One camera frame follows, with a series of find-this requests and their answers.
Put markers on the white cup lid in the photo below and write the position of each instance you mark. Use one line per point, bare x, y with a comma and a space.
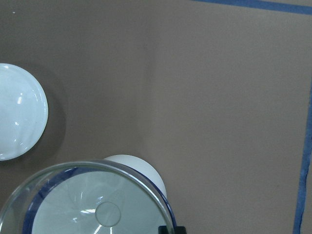
23, 111

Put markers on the long blue tape strip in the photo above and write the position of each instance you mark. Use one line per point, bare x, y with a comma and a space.
265, 5

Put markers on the crossing blue tape strip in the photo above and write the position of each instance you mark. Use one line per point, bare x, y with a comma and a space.
304, 171

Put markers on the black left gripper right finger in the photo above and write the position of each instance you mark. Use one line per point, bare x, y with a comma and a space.
180, 230

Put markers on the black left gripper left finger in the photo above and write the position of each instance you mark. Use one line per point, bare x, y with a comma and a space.
163, 230

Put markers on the white enamel cup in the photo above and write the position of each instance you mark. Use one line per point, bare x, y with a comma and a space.
143, 199

